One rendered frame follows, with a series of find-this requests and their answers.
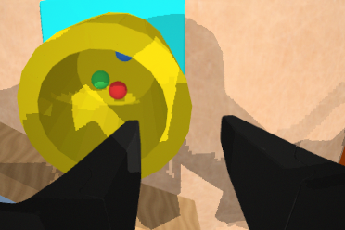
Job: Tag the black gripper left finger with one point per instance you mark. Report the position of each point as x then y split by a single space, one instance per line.
100 193

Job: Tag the red marble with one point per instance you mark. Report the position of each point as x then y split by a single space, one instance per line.
117 90

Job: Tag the green ball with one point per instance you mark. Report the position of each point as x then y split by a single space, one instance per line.
100 79

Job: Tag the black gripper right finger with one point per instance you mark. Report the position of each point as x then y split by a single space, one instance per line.
281 186

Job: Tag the tan wooden bar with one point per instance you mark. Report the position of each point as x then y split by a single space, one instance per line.
24 172

